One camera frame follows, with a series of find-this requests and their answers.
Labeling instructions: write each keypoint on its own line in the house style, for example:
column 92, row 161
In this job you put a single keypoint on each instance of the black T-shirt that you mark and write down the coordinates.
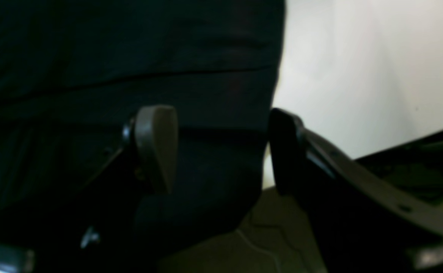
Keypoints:
column 73, row 72

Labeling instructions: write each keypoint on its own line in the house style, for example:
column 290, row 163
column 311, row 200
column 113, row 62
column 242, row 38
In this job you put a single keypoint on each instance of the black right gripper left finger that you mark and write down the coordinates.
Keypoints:
column 93, row 229

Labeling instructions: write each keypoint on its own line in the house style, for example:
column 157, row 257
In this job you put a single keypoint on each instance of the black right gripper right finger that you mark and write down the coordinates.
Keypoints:
column 382, row 213

